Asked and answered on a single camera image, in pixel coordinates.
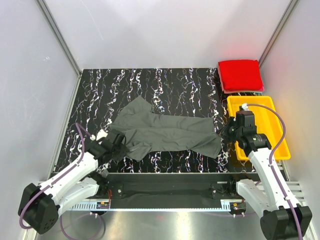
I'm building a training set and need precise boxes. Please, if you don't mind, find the folded red t-shirt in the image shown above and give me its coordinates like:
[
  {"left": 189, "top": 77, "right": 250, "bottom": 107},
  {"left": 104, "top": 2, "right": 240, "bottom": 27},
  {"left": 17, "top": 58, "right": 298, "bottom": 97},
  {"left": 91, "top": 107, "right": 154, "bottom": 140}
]
[{"left": 217, "top": 59, "right": 262, "bottom": 79}]

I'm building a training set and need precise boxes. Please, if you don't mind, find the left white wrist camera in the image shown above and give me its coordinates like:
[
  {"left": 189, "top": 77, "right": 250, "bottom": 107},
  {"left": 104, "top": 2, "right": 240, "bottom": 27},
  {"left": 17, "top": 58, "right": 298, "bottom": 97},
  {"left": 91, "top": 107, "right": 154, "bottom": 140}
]
[{"left": 90, "top": 129, "right": 108, "bottom": 141}]

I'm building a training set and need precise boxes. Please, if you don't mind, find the white slotted cable duct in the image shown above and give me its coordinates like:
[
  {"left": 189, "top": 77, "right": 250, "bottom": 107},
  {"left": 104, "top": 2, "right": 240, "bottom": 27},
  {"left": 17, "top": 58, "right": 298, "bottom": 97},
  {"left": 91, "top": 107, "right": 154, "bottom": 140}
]
[{"left": 69, "top": 199, "right": 231, "bottom": 212}]

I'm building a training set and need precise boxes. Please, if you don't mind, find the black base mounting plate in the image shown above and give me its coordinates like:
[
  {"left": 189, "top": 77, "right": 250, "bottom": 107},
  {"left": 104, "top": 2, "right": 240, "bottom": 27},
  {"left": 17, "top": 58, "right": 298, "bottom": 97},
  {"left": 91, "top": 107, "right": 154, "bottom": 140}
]
[{"left": 106, "top": 173, "right": 259, "bottom": 203}]

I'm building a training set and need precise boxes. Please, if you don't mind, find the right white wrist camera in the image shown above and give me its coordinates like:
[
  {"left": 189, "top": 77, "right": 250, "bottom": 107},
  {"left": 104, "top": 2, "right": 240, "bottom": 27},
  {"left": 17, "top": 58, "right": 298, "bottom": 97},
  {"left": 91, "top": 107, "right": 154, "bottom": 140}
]
[{"left": 239, "top": 103, "right": 250, "bottom": 111}]

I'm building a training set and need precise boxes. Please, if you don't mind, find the aluminium rail profile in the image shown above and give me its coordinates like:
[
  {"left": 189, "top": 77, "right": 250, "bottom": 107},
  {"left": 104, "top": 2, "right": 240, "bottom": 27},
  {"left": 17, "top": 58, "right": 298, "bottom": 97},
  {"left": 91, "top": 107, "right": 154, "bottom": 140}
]
[{"left": 37, "top": 181, "right": 305, "bottom": 201}]

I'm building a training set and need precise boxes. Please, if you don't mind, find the aluminium frame post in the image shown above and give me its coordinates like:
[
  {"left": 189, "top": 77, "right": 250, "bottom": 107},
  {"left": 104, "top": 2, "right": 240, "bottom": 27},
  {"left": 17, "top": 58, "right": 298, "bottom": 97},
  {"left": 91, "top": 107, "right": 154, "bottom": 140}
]
[
  {"left": 258, "top": 0, "right": 300, "bottom": 69},
  {"left": 34, "top": 0, "right": 83, "bottom": 78}
]

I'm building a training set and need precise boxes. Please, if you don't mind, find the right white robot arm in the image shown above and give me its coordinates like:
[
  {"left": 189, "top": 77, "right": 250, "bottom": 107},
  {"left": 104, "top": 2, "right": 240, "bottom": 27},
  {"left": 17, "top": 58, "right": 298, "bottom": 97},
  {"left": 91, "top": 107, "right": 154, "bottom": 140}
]
[{"left": 219, "top": 109, "right": 313, "bottom": 240}]

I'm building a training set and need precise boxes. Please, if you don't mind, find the right aluminium frame post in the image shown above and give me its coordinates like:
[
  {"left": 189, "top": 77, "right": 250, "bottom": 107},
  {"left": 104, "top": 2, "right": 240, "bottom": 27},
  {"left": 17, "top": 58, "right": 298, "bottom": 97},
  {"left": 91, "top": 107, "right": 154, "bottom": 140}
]
[{"left": 258, "top": 0, "right": 300, "bottom": 69}]

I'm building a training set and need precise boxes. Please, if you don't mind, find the left aluminium frame post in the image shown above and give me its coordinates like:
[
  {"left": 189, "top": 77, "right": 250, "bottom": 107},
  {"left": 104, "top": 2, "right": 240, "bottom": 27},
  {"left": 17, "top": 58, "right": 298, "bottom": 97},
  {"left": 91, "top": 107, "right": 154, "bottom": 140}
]
[{"left": 34, "top": 0, "right": 83, "bottom": 78}]

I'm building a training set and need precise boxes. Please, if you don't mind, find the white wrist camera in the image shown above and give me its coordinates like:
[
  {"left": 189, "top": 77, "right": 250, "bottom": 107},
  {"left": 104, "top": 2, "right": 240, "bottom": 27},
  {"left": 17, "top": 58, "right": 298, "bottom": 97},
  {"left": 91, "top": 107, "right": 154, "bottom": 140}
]
[
  {"left": 90, "top": 129, "right": 108, "bottom": 141},
  {"left": 239, "top": 103, "right": 250, "bottom": 111}
]

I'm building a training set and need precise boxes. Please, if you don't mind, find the grey t-shirt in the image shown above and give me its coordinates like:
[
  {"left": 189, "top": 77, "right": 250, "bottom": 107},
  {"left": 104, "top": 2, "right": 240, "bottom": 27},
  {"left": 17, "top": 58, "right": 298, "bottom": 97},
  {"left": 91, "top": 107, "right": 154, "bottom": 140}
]
[{"left": 109, "top": 96, "right": 221, "bottom": 161}]

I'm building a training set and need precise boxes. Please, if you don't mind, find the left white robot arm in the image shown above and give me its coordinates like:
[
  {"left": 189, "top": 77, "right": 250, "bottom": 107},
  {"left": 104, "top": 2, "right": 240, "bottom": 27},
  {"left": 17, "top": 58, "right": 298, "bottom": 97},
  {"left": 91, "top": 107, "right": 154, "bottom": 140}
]
[{"left": 18, "top": 130, "right": 128, "bottom": 235}]

